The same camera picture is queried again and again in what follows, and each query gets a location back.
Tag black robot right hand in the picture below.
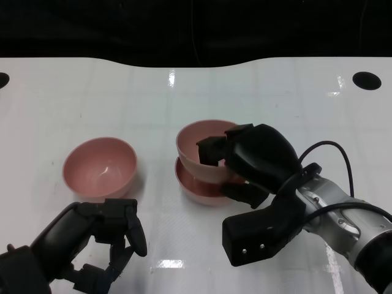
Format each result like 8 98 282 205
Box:
195 123 307 209

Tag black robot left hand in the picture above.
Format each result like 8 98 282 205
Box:
30 198 148 292

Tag pink plastic bowl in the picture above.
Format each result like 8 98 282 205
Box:
175 119 243 184
62 137 138 198
174 156 249 206

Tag black backdrop cloth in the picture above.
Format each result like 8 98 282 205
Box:
0 0 392 69

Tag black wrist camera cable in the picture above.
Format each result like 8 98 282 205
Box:
298 140 392 223

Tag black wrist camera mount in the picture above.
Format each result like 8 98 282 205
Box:
222 164 323 267

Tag thin hanging cable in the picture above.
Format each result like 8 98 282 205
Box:
189 0 202 65

